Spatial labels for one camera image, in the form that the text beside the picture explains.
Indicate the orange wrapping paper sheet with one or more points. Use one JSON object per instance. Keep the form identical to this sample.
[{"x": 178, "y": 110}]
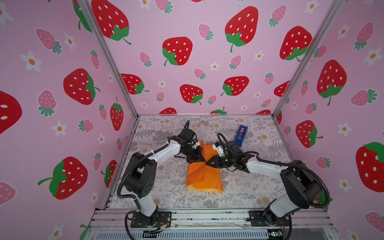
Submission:
[{"x": 203, "y": 178}]

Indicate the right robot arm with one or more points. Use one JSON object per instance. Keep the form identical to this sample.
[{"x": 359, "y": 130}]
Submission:
[{"x": 302, "y": 185}]

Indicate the right aluminium corner post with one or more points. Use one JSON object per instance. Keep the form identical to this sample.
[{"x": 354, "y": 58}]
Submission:
[{"x": 322, "y": 31}]

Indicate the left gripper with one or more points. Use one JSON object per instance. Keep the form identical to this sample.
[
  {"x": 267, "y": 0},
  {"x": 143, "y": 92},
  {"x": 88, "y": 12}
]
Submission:
[{"x": 197, "y": 158}]

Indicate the aluminium corner post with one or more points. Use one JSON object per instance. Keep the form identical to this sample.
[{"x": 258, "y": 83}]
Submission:
[
  {"x": 322, "y": 31},
  {"x": 90, "y": 17}
]

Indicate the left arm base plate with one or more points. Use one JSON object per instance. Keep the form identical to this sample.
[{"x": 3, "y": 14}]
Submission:
[{"x": 158, "y": 219}]

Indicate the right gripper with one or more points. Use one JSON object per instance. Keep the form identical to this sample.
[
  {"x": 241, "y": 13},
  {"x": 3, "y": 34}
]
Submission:
[{"x": 221, "y": 161}]

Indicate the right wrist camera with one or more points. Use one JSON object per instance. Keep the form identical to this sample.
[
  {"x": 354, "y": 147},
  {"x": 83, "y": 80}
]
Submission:
[{"x": 219, "y": 149}]

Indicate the left aluminium corner post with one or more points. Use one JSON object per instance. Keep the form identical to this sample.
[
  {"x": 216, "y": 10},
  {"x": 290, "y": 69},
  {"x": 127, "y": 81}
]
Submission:
[{"x": 90, "y": 17}]

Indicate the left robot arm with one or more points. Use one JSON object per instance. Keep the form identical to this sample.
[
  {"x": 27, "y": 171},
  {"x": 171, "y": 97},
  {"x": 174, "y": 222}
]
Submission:
[{"x": 139, "y": 177}]

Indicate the blue tape dispenser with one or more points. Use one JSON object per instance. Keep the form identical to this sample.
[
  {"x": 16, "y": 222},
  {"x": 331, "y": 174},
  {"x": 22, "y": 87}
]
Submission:
[{"x": 241, "y": 134}]

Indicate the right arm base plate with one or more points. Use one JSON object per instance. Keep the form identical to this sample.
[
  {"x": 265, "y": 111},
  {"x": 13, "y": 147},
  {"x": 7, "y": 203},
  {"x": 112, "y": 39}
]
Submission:
[{"x": 262, "y": 219}]

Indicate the aluminium front frame rail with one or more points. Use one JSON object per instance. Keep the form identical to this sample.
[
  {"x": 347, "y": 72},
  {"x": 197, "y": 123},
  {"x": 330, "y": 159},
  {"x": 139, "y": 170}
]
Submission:
[{"x": 214, "y": 224}]

